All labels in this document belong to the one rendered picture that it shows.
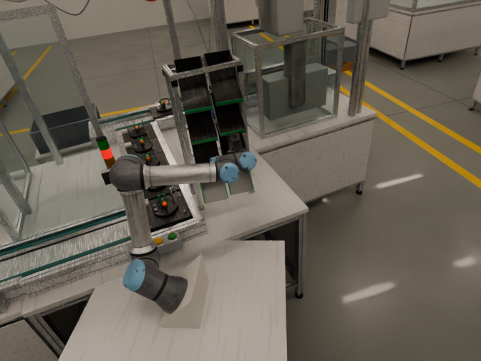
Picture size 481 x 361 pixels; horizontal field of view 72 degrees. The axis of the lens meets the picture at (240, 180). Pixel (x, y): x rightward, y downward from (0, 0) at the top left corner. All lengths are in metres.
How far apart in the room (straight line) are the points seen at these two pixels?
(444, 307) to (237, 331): 1.67
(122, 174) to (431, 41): 6.12
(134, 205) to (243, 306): 0.63
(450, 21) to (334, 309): 5.47
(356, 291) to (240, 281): 1.25
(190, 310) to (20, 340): 0.96
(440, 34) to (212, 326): 6.20
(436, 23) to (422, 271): 4.72
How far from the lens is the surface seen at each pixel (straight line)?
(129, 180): 1.25
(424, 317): 2.66
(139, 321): 1.59
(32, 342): 2.09
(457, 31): 7.12
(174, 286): 1.42
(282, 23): 2.43
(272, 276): 1.60
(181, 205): 1.86
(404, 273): 2.84
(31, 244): 2.07
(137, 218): 1.44
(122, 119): 3.12
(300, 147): 2.65
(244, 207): 1.94
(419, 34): 6.60
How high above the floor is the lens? 2.14
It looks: 37 degrees down
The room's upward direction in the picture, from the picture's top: 7 degrees counter-clockwise
